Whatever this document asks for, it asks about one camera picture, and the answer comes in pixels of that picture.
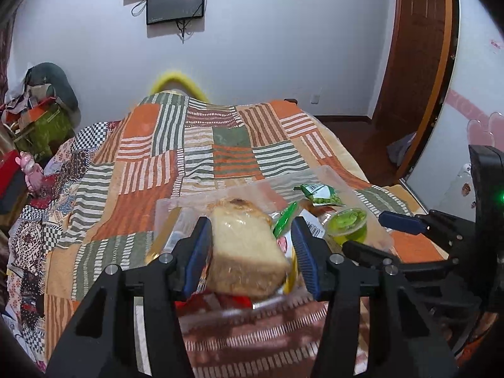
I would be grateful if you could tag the yellow snack packet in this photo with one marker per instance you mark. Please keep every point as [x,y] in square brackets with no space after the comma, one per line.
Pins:
[290,273]

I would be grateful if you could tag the bread slice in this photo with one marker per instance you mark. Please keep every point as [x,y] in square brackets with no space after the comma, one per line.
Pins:
[244,248]

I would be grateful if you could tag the grey cloth pile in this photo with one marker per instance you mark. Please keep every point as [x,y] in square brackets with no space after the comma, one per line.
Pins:
[53,82]

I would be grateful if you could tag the checkered quilt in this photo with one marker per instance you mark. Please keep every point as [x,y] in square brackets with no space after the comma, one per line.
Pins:
[35,224]

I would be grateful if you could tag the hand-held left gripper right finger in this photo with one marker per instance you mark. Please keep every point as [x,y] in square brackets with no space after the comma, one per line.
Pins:
[305,260]

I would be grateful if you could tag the clear biscuit packet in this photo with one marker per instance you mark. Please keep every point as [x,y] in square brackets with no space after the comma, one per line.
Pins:
[169,236]

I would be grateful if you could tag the green patterned box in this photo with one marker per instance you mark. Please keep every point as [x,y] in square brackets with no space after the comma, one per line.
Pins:
[47,130]

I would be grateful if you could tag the white wall outlet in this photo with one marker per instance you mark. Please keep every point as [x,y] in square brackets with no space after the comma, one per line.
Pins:
[315,99]

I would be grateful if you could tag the yellow foam tube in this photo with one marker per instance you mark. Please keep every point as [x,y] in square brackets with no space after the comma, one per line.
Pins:
[177,80]

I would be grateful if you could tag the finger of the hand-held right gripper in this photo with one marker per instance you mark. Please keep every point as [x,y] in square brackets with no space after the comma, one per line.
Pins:
[370,250]
[401,221]

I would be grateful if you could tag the red and white snack packet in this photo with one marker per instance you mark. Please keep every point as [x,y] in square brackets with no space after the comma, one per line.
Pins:
[284,243]

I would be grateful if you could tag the striped patchwork blanket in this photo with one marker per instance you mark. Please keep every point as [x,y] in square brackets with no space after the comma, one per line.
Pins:
[157,189]

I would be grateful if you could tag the thin green snack packet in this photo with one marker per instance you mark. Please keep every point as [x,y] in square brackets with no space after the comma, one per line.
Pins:
[285,218]

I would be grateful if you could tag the red box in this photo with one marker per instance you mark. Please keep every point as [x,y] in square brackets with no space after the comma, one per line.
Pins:
[10,169]

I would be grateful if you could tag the green jelly cup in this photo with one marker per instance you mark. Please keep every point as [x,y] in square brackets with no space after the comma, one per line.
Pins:
[348,224]

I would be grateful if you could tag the clear plastic container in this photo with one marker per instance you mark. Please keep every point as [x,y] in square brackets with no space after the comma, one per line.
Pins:
[271,189]

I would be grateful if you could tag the white wardrobe with decals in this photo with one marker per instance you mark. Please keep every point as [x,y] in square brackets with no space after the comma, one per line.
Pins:
[480,86]

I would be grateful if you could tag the pink toy figure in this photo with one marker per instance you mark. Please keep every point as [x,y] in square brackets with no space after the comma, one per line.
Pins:
[30,171]

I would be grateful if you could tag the small wall monitor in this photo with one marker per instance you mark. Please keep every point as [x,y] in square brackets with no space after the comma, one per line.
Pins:
[175,3]

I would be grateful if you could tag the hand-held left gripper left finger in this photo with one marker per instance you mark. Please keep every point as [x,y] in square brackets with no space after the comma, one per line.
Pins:
[199,254]

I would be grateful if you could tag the grey cloth on floor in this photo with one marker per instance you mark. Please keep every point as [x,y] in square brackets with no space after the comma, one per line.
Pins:
[401,149]

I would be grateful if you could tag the wooden door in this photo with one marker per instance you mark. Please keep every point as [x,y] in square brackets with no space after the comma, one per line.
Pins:
[417,67]

